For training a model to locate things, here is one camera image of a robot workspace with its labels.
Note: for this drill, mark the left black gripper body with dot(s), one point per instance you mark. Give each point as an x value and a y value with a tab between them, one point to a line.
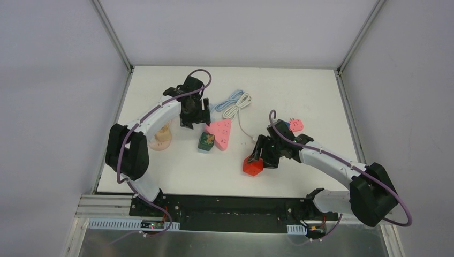
195	115

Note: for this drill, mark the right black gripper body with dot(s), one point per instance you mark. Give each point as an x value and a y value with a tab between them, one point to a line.
267	149

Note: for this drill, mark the red cube socket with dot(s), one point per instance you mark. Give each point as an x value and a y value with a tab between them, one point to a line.
253	167

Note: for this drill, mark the pink triangular power strip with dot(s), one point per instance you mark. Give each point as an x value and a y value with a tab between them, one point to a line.
221	130

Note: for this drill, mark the pink plug adapter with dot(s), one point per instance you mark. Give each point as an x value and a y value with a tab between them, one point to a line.
296	125

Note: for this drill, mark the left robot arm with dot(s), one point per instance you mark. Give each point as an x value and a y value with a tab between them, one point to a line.
127	148

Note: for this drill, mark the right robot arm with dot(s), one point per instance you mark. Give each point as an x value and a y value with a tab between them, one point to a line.
369	194

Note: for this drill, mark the beige cube socket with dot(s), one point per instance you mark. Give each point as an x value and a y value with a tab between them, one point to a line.
164	134

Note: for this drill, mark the green cube socket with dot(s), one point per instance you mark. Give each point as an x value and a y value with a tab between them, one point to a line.
206	142

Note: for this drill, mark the pink round socket base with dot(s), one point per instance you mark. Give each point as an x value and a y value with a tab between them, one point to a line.
159	146

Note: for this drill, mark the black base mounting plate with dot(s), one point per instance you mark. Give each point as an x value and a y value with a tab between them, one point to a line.
232	213

